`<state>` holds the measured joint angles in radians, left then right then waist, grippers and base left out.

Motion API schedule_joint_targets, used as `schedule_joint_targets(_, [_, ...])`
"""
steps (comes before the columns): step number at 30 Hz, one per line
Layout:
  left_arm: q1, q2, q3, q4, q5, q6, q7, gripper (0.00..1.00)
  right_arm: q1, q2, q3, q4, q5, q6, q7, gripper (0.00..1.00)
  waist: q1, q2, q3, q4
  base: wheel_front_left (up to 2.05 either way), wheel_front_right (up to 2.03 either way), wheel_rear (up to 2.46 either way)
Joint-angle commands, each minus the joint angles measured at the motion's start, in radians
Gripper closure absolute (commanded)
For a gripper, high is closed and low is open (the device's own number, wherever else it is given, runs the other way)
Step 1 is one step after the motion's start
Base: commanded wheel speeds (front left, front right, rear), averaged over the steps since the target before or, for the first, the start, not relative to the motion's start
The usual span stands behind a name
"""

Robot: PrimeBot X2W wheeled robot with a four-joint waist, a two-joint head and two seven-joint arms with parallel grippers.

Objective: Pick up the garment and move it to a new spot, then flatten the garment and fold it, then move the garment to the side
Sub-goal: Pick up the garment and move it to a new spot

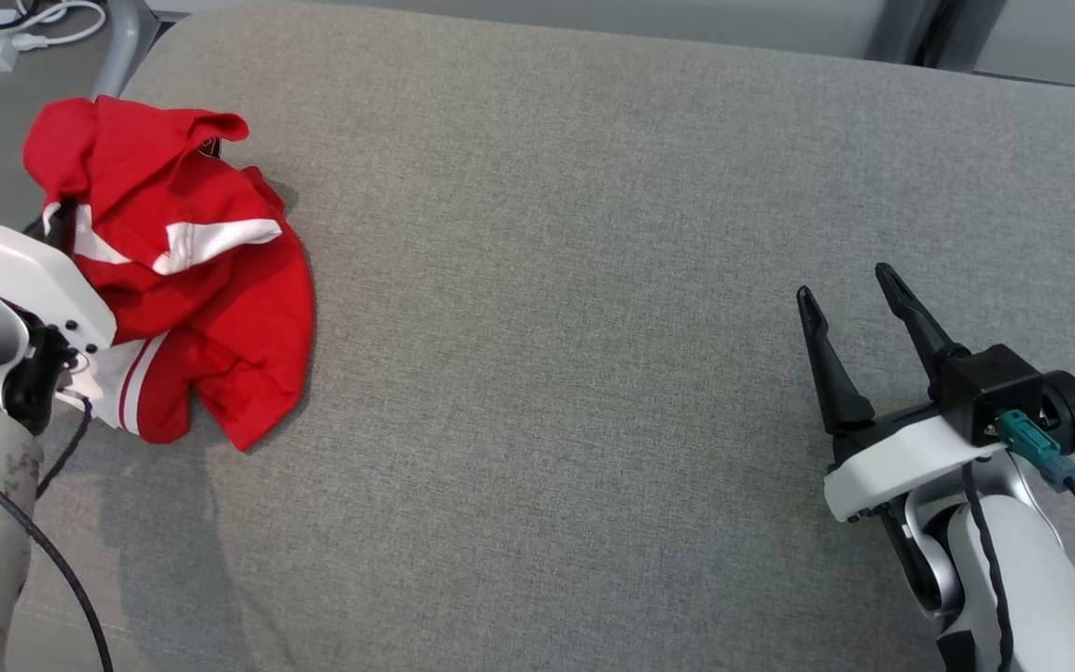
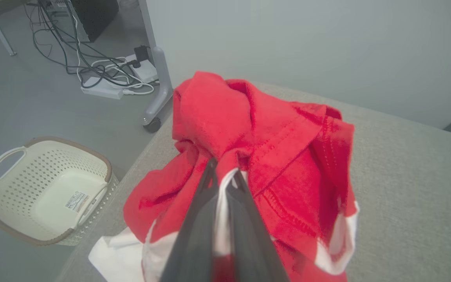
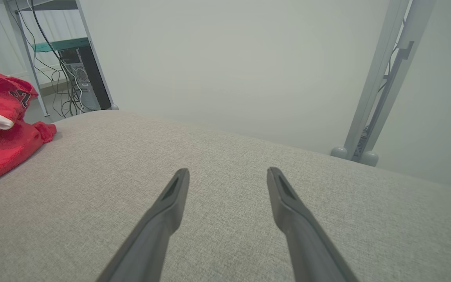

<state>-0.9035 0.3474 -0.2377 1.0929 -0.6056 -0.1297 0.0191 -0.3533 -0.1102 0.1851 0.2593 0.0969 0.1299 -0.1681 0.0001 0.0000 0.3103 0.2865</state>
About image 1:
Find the teal cable connector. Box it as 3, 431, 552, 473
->
997, 409, 1075, 492

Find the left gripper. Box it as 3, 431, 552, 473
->
0, 171, 119, 436

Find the grey metal frame leg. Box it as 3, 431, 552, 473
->
90, 0, 175, 102

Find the red jersey with white trim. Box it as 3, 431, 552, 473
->
22, 95, 288, 438

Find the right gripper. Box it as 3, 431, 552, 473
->
797, 263, 1010, 524

